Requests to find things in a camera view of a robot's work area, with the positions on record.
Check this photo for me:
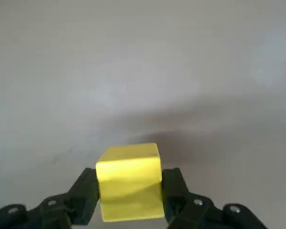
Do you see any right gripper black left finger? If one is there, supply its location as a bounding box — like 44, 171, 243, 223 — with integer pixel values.
0, 167, 101, 229

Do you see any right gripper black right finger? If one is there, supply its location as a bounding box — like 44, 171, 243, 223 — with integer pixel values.
161, 167, 269, 229

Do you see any yellow block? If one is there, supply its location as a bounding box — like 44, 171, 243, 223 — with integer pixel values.
95, 142, 165, 223

